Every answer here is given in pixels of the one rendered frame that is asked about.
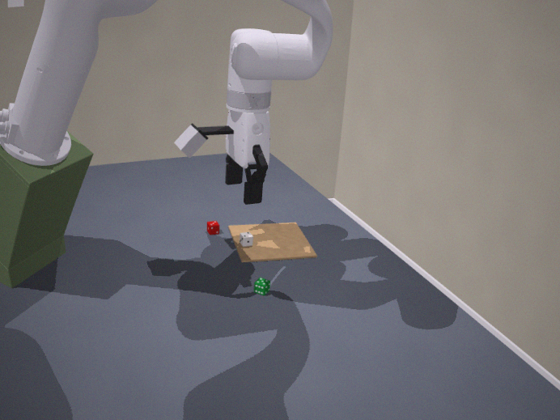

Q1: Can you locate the red die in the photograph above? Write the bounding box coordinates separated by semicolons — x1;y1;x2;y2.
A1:
207;221;219;235

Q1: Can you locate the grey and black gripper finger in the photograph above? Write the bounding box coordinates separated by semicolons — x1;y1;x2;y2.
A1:
244;145;268;205
226;154;243;185

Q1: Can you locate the green die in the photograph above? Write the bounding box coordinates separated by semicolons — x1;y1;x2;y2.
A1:
254;278;270;295

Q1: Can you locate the white die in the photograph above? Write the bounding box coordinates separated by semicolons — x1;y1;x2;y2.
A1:
240;232;253;247

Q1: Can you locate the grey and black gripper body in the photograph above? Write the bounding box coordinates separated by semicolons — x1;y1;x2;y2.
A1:
226;105;270;168

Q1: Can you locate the tan mat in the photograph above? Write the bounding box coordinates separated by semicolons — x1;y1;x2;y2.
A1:
228;223;317;262

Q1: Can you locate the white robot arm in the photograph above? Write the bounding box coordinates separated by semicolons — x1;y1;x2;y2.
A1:
0;0;333;166

